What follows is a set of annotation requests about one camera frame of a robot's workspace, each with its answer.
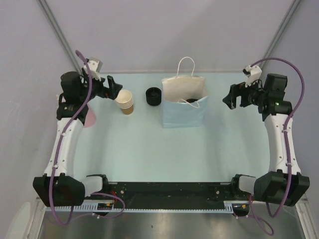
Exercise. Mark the grey slotted cable duct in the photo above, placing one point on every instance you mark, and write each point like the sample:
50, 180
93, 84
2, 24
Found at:
208, 207

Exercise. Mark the pink cup holder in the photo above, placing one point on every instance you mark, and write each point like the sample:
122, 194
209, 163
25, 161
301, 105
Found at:
90, 118

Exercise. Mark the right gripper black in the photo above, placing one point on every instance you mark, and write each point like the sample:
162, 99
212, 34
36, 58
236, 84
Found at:
238, 89

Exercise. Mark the stack of black lids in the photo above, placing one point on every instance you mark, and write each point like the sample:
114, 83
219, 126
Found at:
153, 96

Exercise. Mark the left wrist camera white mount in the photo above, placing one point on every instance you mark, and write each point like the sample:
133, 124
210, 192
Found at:
95, 66

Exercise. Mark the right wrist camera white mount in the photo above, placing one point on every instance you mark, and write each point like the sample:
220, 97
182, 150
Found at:
253, 73

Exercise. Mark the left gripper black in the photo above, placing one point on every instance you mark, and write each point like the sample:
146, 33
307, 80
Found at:
112, 89

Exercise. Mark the light blue paper bag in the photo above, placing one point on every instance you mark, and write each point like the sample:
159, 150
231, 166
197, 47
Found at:
176, 111

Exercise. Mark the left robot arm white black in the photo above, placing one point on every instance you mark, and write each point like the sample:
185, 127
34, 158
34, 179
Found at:
57, 186

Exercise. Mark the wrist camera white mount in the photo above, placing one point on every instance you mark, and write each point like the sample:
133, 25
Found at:
95, 66
253, 73

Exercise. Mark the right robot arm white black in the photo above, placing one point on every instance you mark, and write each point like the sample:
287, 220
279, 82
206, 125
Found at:
284, 181

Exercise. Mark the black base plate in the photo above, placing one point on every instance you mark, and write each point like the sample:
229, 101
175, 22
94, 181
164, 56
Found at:
163, 193

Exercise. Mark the stack of brown paper cups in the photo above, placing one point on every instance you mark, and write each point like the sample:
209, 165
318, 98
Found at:
125, 102

